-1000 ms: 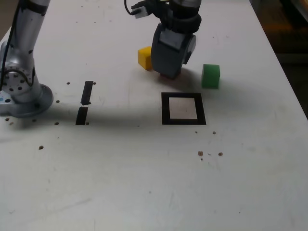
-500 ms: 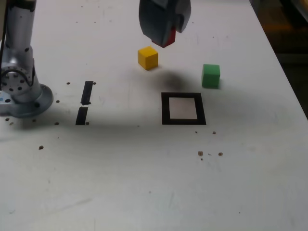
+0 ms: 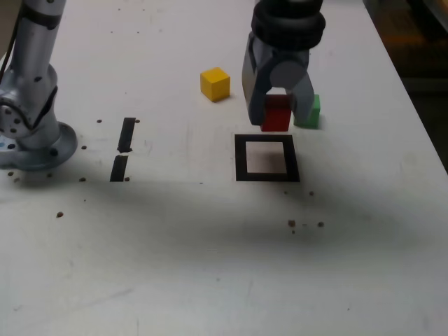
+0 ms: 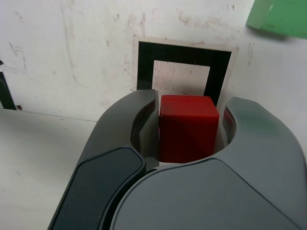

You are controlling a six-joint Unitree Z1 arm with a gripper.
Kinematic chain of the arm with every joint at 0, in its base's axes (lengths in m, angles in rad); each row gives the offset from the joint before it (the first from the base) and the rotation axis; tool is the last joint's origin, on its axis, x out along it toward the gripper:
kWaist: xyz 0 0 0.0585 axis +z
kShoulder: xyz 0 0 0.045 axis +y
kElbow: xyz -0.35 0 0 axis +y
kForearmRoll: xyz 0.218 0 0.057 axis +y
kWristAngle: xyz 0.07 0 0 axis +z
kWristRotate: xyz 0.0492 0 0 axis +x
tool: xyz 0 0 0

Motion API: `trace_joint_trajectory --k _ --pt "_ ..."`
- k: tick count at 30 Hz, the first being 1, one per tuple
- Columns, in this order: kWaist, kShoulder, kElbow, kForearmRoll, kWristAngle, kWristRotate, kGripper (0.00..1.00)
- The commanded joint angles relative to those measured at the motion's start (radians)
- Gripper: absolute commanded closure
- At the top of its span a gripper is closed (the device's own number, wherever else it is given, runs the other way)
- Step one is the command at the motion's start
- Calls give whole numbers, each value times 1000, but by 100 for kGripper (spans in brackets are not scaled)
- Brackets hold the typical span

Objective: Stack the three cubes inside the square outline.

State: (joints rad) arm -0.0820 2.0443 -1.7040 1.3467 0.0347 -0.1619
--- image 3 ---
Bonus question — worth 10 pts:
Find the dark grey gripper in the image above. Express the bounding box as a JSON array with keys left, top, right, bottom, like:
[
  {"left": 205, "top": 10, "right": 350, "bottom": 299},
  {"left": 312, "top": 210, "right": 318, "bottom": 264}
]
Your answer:
[{"left": 241, "top": 32, "right": 316, "bottom": 127}]

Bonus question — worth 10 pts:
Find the red cube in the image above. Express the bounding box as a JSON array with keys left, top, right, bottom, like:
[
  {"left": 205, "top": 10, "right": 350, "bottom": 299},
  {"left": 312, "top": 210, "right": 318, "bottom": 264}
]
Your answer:
[{"left": 260, "top": 94, "right": 291, "bottom": 132}]

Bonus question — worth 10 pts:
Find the green cube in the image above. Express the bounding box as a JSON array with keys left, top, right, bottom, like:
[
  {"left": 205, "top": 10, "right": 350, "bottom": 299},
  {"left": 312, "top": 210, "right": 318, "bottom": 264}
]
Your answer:
[{"left": 293, "top": 93, "right": 321, "bottom": 128}]

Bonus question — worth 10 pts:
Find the yellow cube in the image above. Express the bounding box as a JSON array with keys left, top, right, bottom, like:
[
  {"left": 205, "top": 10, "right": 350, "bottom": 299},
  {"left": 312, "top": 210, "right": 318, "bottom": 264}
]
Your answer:
[{"left": 199, "top": 67, "right": 231, "bottom": 103}]

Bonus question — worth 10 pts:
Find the black tape square outline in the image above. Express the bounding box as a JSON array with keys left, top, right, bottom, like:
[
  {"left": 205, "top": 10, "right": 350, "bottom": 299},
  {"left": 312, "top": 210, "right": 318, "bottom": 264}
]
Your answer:
[{"left": 233, "top": 134, "right": 301, "bottom": 183}]

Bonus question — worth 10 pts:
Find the black tape strip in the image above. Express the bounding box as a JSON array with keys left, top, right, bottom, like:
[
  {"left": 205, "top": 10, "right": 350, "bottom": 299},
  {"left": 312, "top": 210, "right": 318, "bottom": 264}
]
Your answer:
[{"left": 109, "top": 117, "right": 137, "bottom": 183}]

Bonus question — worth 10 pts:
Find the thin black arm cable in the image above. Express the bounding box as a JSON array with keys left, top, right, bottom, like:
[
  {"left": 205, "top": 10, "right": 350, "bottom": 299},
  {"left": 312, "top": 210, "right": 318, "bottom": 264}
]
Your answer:
[{"left": 0, "top": 0, "right": 24, "bottom": 85}]

